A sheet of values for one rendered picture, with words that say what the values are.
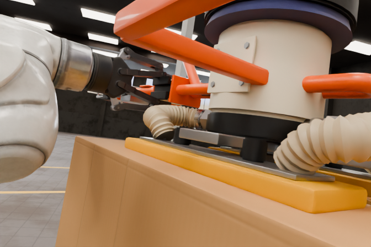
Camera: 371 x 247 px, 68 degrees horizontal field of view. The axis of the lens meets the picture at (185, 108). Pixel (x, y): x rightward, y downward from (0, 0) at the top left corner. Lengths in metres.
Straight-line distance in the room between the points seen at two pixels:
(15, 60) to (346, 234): 0.33
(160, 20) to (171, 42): 0.08
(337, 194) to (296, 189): 0.04
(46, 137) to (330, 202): 0.28
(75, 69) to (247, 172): 0.34
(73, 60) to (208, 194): 0.35
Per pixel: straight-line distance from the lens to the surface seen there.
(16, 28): 0.48
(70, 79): 0.51
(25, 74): 0.35
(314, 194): 0.23
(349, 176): 0.44
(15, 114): 0.33
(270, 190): 0.25
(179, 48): 0.27
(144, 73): 0.59
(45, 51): 0.47
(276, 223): 0.19
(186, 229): 0.26
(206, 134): 0.34
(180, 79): 0.59
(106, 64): 0.53
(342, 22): 0.41
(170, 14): 0.18
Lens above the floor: 1.11
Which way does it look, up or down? 5 degrees up
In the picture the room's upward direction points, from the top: 8 degrees clockwise
